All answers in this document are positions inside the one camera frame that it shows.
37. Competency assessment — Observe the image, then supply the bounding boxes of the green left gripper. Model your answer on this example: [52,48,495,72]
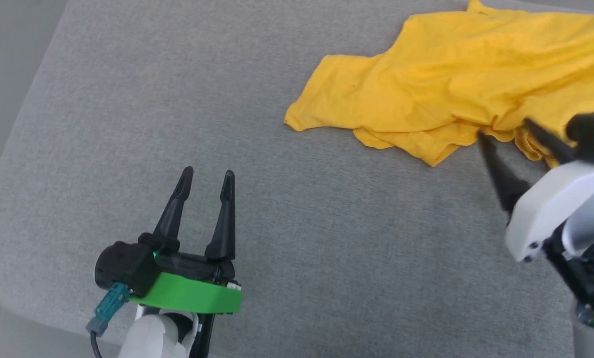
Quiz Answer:
[127,167,243,315]

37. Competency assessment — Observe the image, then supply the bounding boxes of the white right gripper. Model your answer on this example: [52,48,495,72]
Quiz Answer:
[477,117,594,264]

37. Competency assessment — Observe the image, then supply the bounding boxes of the left teal plug cable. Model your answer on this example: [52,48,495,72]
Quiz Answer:
[86,282,131,358]

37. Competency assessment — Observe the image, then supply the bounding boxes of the yellow printed T-shirt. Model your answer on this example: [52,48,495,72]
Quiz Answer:
[284,0,594,169]

